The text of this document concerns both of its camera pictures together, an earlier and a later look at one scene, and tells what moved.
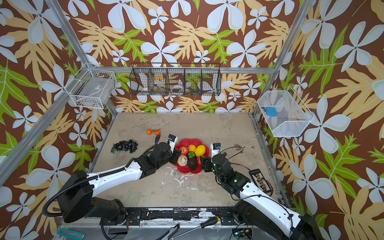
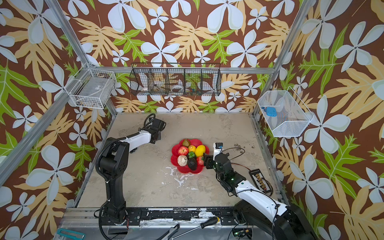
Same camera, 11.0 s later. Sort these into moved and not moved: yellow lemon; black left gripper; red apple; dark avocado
Moved: black left gripper
Not moved: dark avocado; red apple; yellow lemon
